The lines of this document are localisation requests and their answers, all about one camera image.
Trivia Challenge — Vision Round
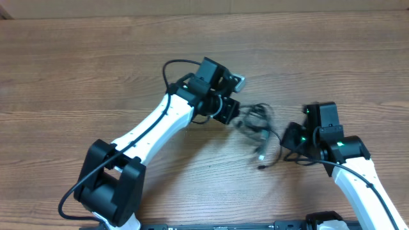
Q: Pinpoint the thick black cable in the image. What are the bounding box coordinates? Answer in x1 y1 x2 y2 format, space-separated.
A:
235 103 275 146

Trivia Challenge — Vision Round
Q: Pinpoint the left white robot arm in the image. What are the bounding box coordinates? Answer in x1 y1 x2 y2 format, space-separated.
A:
70 57 245 229

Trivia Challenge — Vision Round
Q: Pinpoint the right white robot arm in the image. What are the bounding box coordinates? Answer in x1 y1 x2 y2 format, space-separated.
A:
280 102 408 229

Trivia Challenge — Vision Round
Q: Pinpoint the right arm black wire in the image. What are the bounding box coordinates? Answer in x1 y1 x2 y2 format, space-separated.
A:
282 126 400 230

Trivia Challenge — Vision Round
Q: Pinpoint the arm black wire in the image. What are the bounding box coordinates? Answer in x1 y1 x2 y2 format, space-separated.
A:
58 59 203 222
282 126 400 230

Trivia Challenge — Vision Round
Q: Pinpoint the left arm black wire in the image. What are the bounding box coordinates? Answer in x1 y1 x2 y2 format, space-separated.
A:
58 59 203 222

